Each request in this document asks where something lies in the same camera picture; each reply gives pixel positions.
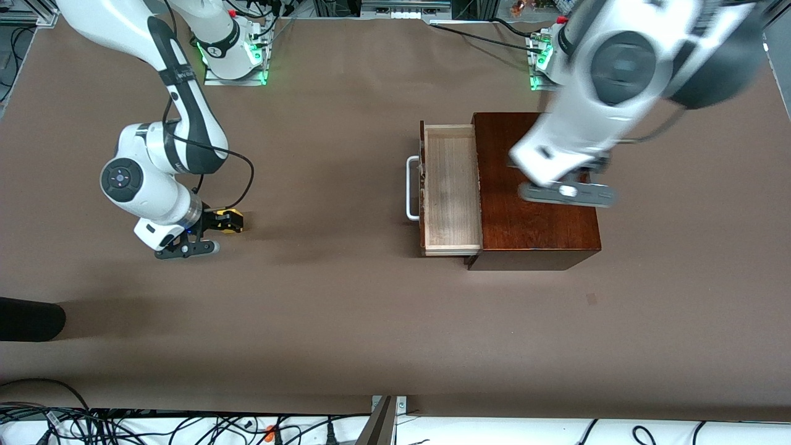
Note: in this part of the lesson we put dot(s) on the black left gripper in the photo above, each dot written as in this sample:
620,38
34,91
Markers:
602,163

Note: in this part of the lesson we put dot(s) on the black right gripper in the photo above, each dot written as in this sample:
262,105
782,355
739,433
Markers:
210,220

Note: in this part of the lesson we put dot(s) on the yellow cube block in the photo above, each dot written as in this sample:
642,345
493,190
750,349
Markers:
233,222

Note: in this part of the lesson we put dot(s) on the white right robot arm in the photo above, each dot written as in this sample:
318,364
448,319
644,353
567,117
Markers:
154,198

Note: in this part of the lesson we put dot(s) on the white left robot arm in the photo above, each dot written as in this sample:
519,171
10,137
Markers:
618,62

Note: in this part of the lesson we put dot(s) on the dark wooden drawer cabinet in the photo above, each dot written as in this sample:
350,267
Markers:
537,216

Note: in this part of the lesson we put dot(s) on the brown paper table cover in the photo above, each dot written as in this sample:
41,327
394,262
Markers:
309,321

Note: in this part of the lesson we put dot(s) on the black rounded cylinder object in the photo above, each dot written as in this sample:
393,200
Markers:
31,319

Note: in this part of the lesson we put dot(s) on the white power strip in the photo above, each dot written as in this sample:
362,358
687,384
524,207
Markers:
405,15

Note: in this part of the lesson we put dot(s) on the grey metal bar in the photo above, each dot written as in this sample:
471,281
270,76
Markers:
377,426

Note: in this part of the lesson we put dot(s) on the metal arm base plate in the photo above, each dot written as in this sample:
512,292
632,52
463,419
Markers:
536,86
213,80

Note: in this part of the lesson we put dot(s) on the metal bracket plate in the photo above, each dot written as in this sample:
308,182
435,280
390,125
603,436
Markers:
401,405

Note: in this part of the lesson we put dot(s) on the aluminium frame profile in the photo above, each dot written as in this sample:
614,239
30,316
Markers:
37,18

